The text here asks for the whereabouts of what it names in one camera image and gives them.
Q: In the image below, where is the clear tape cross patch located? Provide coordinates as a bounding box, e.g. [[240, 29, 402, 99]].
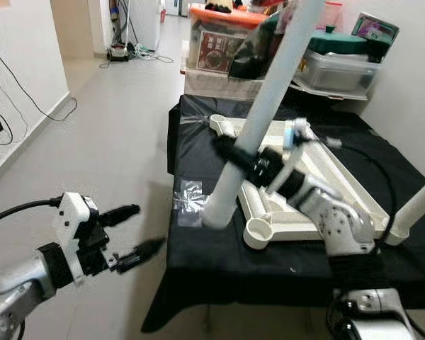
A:
[[171, 181, 208, 227]]

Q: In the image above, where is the white appliance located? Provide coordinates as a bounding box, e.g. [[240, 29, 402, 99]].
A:
[[127, 0, 164, 50]]

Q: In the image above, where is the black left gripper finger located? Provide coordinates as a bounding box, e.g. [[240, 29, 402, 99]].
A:
[[115, 238, 167, 276], [101, 204, 142, 227]]

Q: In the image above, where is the green round pot lid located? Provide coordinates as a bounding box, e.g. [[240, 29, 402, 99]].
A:
[[308, 27, 373, 56]]

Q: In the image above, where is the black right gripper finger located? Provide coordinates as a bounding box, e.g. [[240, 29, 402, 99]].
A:
[[212, 135, 259, 174]]

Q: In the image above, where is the pink plastic container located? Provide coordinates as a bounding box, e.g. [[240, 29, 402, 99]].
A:
[[319, 0, 344, 29]]

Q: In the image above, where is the white plastic children table top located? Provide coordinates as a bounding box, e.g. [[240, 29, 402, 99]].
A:
[[209, 113, 412, 250]]

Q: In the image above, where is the clear storage box orange lid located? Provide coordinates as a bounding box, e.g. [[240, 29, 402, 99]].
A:
[[186, 4, 266, 75]]

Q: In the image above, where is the clear tape strip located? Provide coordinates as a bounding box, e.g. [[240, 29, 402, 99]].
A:
[[181, 115, 213, 127]]

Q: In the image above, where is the black tablecloth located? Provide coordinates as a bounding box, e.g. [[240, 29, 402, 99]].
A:
[[140, 92, 425, 334]]

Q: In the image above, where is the tangled floor cable bundle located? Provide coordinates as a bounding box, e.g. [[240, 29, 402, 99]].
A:
[[99, 44, 174, 68]]

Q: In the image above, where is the beige patterned cloth cover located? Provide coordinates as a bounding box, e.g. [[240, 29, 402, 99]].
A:
[[183, 67, 266, 101]]

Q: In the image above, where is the clear plastic container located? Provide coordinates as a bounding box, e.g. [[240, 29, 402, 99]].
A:
[[294, 50, 380, 93]]

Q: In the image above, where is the dark printed picture box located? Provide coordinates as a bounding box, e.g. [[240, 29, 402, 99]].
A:
[[351, 12, 401, 64]]

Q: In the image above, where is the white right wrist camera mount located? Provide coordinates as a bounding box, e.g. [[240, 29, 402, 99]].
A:
[[269, 119, 319, 192]]

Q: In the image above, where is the black wall cable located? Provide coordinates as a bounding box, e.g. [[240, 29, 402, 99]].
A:
[[0, 28, 79, 157]]

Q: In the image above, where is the dark curved metal sheet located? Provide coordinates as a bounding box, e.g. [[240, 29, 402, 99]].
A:
[[227, 14, 284, 80]]

